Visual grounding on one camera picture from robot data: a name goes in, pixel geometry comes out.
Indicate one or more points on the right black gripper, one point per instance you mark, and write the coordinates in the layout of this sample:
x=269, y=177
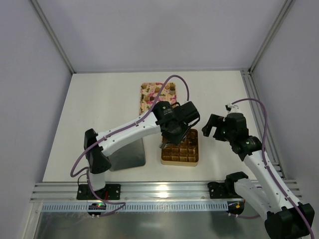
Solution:
x=217, y=126

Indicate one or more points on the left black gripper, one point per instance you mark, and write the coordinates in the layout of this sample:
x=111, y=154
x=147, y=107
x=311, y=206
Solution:
x=175, y=134

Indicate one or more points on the metal tongs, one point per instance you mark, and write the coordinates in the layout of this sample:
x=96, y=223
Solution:
x=164, y=144

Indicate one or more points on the silver tin lid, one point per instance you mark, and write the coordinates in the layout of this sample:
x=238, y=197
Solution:
x=130, y=156

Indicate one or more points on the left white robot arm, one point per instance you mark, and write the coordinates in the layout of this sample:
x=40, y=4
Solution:
x=98, y=147

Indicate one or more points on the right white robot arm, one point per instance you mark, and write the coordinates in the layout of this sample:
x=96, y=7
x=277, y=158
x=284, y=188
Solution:
x=284, y=215

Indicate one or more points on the gold chocolate box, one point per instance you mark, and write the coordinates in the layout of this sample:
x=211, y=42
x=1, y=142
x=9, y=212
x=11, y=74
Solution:
x=185, y=154

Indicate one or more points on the brown chocolate top right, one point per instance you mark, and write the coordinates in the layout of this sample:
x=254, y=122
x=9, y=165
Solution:
x=172, y=87

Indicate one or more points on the floral tray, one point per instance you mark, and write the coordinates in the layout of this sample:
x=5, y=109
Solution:
x=149, y=91

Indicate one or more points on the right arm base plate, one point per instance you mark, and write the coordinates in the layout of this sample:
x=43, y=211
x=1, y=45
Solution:
x=217, y=190

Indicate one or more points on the aluminium rail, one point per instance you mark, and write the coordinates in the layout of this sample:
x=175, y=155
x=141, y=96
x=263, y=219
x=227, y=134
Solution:
x=129, y=191

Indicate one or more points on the slotted cable duct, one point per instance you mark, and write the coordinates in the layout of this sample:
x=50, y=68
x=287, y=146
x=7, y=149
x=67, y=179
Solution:
x=190, y=206

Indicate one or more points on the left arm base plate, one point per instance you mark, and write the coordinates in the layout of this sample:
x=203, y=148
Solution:
x=109, y=192

